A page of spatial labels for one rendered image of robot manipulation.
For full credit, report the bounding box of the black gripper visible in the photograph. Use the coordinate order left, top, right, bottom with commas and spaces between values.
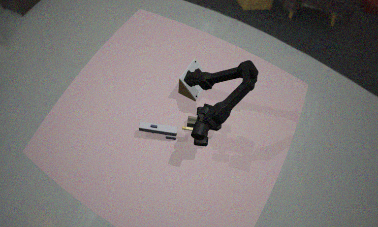
194, 107, 208, 147

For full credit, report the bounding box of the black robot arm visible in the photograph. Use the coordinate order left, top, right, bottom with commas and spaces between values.
184, 60, 258, 140

